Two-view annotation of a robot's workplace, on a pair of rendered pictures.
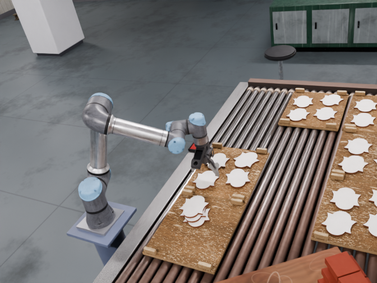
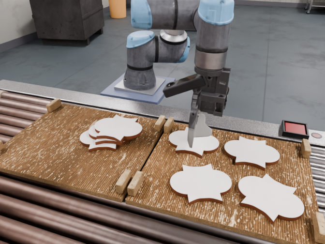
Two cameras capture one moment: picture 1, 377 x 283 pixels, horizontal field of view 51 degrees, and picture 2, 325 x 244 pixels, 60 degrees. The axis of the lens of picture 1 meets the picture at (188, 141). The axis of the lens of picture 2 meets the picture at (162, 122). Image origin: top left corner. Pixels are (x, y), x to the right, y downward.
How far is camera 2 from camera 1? 1.75 m
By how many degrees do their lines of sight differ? 62
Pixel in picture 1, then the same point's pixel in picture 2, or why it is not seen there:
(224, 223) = (76, 169)
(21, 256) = not seen: hidden behind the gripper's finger
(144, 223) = (115, 102)
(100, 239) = (110, 88)
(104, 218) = (128, 78)
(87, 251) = not seen: hidden behind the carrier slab
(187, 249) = (42, 134)
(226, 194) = (153, 169)
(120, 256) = (66, 95)
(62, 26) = not seen: outside the picture
